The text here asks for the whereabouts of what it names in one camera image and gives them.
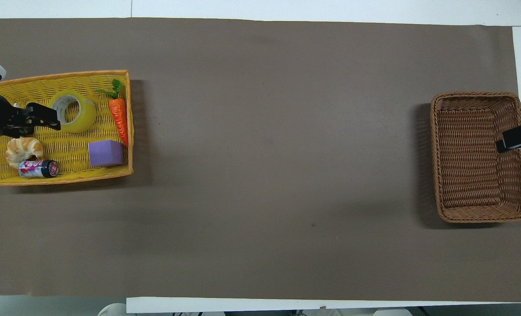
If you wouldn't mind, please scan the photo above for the yellow tape roll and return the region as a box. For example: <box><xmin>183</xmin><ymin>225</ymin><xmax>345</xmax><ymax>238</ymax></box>
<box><xmin>47</xmin><ymin>89</ymin><xmax>97</xmax><ymax>133</ymax></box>

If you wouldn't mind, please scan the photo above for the orange toy carrot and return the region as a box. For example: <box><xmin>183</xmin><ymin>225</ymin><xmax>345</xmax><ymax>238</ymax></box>
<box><xmin>95</xmin><ymin>79</ymin><xmax>129</xmax><ymax>147</ymax></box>

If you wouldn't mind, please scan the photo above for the croissant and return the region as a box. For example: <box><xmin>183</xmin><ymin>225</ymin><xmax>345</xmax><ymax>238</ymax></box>
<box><xmin>5</xmin><ymin>137</ymin><xmax>44</xmax><ymax>170</ymax></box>

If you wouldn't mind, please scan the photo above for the small drink can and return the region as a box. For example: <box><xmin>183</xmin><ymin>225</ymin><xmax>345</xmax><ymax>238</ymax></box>
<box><xmin>18</xmin><ymin>159</ymin><xmax>60</xmax><ymax>179</ymax></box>

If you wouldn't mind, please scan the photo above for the yellow woven basket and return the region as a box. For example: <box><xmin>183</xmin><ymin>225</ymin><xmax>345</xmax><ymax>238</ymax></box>
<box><xmin>0</xmin><ymin>70</ymin><xmax>134</xmax><ymax>187</ymax></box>

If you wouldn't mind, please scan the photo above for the purple foam block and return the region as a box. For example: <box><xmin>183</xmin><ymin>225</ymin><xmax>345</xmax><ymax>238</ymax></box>
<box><xmin>88</xmin><ymin>140</ymin><xmax>125</xmax><ymax>168</ymax></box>

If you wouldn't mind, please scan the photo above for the brown wicker basket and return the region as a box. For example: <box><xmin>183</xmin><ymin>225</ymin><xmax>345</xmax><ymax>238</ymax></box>
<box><xmin>430</xmin><ymin>91</ymin><xmax>521</xmax><ymax>223</ymax></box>

